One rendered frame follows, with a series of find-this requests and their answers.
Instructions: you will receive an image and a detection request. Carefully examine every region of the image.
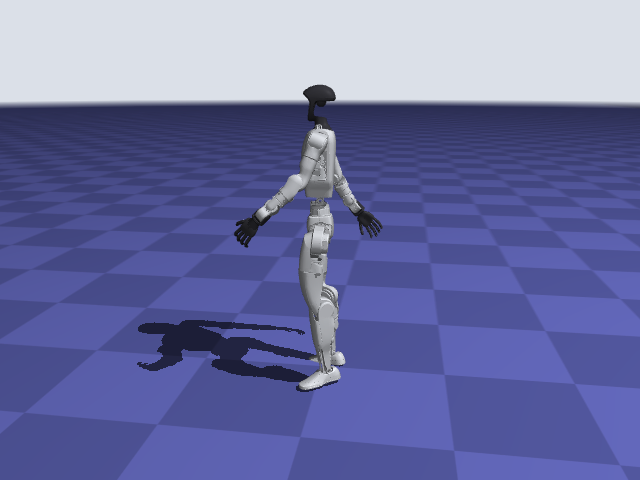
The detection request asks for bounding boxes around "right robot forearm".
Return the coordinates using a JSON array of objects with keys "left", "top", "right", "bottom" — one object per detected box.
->
[{"left": 334, "top": 175, "right": 362, "bottom": 213}]

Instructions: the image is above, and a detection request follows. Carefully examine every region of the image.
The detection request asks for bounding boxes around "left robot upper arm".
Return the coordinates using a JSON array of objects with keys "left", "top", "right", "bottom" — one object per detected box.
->
[{"left": 287, "top": 132, "right": 328, "bottom": 192}]

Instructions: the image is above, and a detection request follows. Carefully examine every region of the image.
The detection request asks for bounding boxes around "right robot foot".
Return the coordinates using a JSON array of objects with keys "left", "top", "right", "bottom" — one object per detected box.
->
[{"left": 309, "top": 350, "right": 346, "bottom": 365}]

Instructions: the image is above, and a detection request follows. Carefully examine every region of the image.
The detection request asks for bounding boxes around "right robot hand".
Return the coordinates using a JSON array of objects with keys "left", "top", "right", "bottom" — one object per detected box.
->
[{"left": 349, "top": 201, "right": 383, "bottom": 238}]

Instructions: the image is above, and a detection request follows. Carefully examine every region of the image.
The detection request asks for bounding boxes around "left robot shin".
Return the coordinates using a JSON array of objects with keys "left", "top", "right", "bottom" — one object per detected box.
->
[{"left": 309, "top": 301, "right": 335, "bottom": 374}]

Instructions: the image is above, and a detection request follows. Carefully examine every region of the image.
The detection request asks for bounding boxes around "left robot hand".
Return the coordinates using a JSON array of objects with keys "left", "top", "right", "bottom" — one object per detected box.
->
[{"left": 234, "top": 207, "right": 270, "bottom": 248}]

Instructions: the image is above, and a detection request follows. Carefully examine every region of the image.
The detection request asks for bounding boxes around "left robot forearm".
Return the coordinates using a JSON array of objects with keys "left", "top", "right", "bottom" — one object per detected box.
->
[{"left": 255, "top": 175, "right": 302, "bottom": 222}]

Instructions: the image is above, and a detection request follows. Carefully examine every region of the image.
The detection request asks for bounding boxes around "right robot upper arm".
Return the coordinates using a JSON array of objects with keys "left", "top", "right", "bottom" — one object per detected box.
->
[{"left": 333, "top": 156, "right": 342, "bottom": 186}]

